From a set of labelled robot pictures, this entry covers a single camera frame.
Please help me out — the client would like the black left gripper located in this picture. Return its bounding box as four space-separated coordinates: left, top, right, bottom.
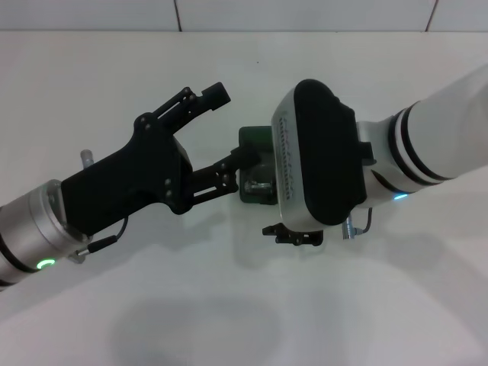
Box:
60 81 262 239

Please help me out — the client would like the green glasses case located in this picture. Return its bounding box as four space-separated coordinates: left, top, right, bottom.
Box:
236 124 281 207

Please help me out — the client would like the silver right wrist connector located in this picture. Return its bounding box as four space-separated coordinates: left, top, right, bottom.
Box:
342 213 361 241

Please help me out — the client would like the grey right gripper cable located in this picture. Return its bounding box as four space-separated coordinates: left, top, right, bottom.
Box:
352 207 375 234

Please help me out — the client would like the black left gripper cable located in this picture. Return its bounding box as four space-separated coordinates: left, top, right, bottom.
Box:
68 215 130 264

